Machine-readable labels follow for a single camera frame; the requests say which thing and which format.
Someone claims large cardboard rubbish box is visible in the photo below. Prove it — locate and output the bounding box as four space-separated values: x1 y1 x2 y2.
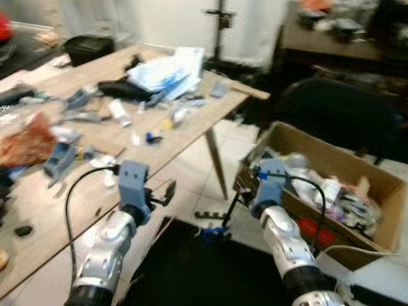
235 121 408 272

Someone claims wooden table leg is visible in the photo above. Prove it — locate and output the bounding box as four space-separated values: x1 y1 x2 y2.
205 127 229 201

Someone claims black toothed strip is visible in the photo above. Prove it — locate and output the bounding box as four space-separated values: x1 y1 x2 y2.
194 210 231 221

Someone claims small blue plastic piece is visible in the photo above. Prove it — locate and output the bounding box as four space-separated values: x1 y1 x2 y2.
199 226 224 243

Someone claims white printed forked part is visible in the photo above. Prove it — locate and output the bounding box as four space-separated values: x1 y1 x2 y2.
89 155 119 171

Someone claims wooden plank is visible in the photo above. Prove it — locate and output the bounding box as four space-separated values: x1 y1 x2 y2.
223 80 272 101

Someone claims small white bottle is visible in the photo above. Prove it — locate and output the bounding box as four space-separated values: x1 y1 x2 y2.
107 99 133 127

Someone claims small grey flat piece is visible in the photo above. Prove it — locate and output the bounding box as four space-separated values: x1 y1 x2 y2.
210 80 229 99

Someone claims long black pouch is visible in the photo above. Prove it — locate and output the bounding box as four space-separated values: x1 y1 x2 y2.
97 78 154 103

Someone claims white and blue plastic bag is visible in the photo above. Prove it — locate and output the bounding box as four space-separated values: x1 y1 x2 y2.
126 46 206 103

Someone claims black office chair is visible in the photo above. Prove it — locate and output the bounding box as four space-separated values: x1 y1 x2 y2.
274 76 408 163

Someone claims small black block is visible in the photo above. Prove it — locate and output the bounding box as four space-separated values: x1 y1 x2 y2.
14 225 34 238

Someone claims red orange crumpled paper wrapper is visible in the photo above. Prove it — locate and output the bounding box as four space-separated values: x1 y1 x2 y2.
0 112 57 168

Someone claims black tripod stand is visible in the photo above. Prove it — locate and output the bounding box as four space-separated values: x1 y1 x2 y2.
204 0 233 61

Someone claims black carry bag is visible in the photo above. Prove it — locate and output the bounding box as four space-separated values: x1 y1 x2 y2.
64 35 115 68

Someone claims dark cluttered desk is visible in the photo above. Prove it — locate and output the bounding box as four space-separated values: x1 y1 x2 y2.
280 0 408 71

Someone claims red round object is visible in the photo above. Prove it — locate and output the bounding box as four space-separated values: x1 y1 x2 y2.
0 10 15 42

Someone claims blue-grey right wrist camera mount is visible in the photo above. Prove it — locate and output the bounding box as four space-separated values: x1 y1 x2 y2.
249 159 291 217

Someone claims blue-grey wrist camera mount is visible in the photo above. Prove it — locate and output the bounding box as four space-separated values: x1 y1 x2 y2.
118 161 152 225
249 159 291 217

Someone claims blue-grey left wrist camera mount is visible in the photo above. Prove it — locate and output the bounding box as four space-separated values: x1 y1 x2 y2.
118 161 152 225

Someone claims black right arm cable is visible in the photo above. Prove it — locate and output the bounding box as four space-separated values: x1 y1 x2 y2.
280 172 327 249

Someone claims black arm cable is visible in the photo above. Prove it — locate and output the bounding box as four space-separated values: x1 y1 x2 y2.
280 172 327 249
64 164 122 281

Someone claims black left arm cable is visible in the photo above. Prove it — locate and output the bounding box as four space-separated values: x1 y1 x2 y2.
64 164 122 281

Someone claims grey printed bracket with hook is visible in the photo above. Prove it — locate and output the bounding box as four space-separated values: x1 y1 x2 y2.
41 140 78 186
64 89 93 112

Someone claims white cable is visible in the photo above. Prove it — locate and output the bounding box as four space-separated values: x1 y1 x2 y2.
316 245 390 259

